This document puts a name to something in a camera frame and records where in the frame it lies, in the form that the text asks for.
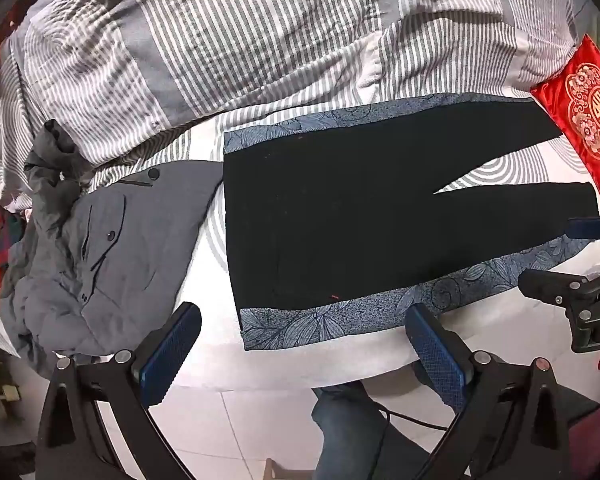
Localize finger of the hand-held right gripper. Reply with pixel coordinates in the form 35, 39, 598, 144
519, 268, 600, 317
566, 205, 600, 241

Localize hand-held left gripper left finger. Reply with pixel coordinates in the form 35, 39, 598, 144
34, 301, 202, 480

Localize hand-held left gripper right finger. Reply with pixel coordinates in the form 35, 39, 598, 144
404, 303, 573, 480

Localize blue floral cloth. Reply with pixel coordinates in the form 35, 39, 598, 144
223, 92, 597, 352

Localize person's leg in jeans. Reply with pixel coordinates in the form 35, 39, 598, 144
311, 382, 433, 480

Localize dark red cloth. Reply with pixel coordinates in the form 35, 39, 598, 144
565, 400, 600, 480

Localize grey buttoned garment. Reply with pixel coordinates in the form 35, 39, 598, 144
0, 119, 226, 378

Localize white paper sheet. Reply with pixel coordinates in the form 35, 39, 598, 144
0, 304, 22, 358

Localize grey striped quilt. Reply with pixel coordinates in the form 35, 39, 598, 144
0, 0, 600, 211

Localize black floor cable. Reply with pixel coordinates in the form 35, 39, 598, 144
379, 406, 452, 432

